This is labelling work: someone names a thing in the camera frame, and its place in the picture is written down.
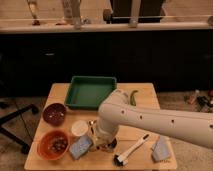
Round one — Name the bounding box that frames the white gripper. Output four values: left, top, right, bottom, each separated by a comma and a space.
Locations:
90, 139, 110, 152

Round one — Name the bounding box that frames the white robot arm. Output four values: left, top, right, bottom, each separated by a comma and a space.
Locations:
94, 89, 213, 149

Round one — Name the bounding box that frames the metal cup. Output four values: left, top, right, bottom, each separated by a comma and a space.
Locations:
107, 138, 117, 152

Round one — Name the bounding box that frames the white black dish brush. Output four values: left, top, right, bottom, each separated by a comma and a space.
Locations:
113, 134, 149, 166

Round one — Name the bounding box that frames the blue sponge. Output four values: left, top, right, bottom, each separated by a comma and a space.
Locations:
69, 135, 93, 160

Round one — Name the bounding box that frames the metal spoon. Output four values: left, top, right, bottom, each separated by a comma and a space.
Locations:
88, 120, 96, 134

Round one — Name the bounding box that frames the orange bowl with food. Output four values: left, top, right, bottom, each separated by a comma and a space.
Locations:
37, 130, 70, 161

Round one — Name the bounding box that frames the green pepper toy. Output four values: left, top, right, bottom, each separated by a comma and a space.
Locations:
130, 90, 138, 106

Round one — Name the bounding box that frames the green plastic tray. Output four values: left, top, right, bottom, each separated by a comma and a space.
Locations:
64, 76, 117, 110

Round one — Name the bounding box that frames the dark red bowl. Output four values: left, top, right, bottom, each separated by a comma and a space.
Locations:
42, 103, 66, 126

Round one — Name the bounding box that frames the grey blue cloth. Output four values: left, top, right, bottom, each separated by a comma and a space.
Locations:
151, 136, 171, 162

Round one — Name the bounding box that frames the black office chair base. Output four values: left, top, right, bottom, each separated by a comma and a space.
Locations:
0, 103, 39, 154

